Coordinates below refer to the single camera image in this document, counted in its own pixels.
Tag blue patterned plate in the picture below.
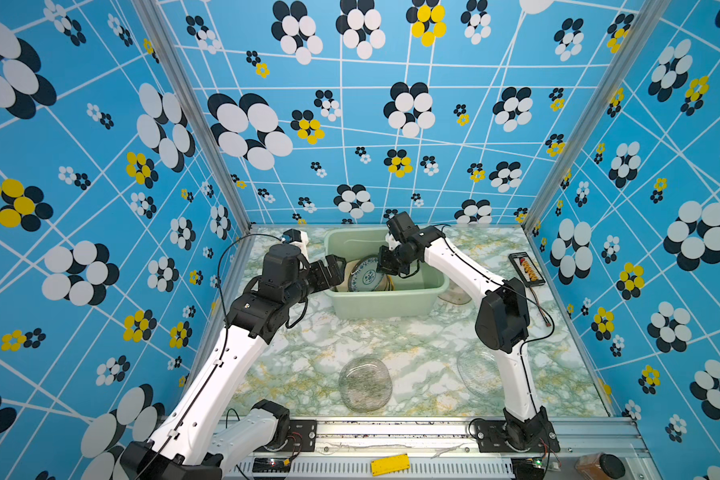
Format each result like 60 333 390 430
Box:
353 256 387 292

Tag beige ceramic plate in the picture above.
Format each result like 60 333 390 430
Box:
342 260 360 292

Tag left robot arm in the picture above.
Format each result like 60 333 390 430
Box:
120 240 347 479

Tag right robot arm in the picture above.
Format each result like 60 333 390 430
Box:
377 213 560 453

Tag mint green plastic bin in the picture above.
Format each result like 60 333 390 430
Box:
324 227 450 319

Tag clear glass plate back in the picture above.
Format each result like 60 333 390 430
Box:
438 283 472 305

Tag clear glass plate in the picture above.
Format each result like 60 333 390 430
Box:
438 283 472 305
339 355 393 413
457 347 503 398

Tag clear glass plate front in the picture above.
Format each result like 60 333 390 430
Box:
339 355 393 413

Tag clear glass plate right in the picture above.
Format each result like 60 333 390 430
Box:
457 347 503 398

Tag yellow plastic block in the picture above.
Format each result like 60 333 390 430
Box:
371 454 411 477

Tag brown jar black lid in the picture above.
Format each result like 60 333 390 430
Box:
575 452 626 480

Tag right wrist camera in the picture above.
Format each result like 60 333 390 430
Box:
385 233 400 250

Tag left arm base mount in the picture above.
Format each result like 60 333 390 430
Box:
258 419 318 453

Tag aluminium front rail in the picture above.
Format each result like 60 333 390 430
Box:
224 417 660 479

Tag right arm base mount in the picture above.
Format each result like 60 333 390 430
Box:
467 418 561 454

